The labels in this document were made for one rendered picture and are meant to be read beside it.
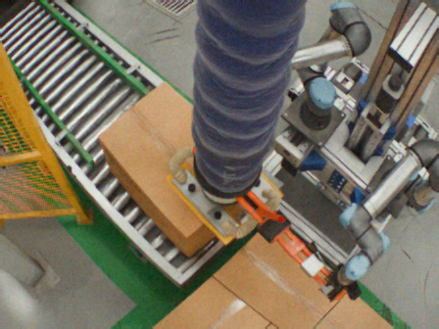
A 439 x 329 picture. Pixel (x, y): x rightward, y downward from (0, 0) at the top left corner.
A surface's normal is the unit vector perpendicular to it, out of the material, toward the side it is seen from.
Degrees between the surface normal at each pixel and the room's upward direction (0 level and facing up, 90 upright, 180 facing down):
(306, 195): 0
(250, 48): 76
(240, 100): 80
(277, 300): 0
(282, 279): 0
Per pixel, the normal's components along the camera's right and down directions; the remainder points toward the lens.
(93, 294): 0.04, -0.37
